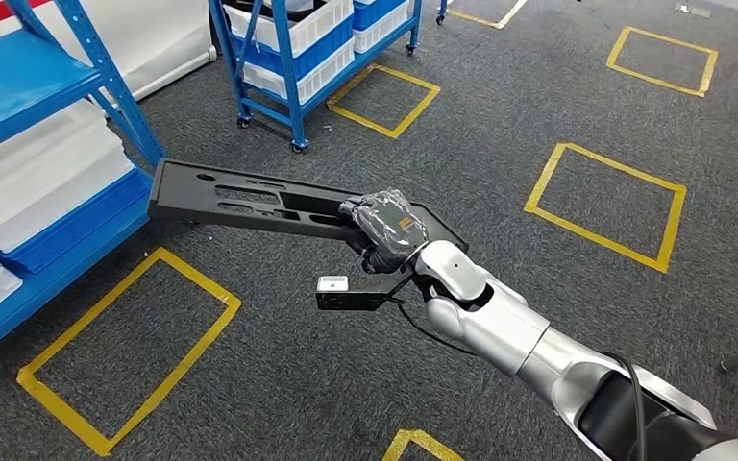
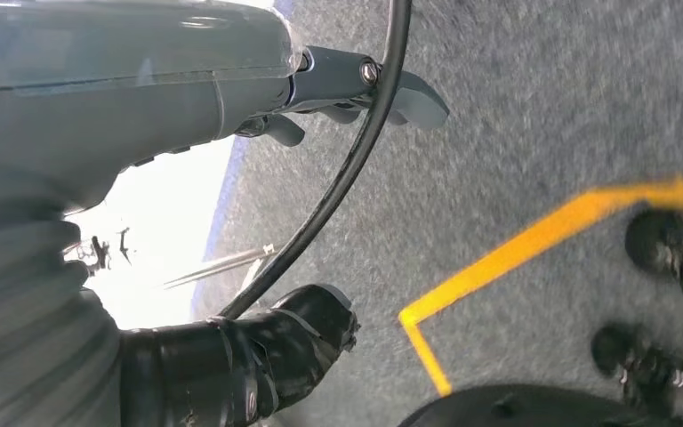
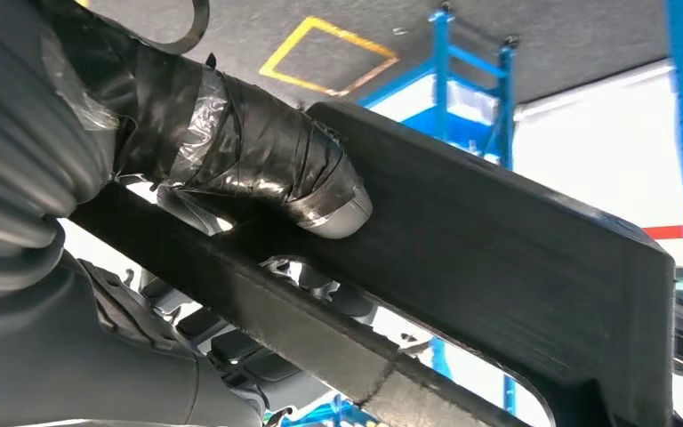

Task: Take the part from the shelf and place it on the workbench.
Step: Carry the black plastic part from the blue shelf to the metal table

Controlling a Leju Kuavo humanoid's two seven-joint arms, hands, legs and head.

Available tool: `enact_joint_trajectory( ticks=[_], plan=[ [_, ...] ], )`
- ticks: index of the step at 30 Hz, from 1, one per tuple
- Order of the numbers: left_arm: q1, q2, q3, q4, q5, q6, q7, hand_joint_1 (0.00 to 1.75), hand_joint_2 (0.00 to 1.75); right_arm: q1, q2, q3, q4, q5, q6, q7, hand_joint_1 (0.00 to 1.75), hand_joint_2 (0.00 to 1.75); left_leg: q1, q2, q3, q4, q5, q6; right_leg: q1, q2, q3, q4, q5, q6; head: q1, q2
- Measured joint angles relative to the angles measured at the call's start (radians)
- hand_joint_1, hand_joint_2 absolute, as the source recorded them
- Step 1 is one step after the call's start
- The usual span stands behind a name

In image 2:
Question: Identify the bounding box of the yellow floor tape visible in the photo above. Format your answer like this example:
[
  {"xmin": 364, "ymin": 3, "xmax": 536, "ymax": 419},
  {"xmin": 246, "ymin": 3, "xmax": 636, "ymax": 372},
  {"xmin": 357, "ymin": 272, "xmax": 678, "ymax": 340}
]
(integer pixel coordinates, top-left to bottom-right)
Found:
[{"xmin": 398, "ymin": 175, "xmax": 683, "ymax": 397}]

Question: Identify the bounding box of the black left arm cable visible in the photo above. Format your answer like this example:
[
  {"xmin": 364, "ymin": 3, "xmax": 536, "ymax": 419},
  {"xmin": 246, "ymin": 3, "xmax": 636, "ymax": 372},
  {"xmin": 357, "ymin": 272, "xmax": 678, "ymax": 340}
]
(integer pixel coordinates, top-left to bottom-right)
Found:
[{"xmin": 217, "ymin": 0, "xmax": 414, "ymax": 322}]

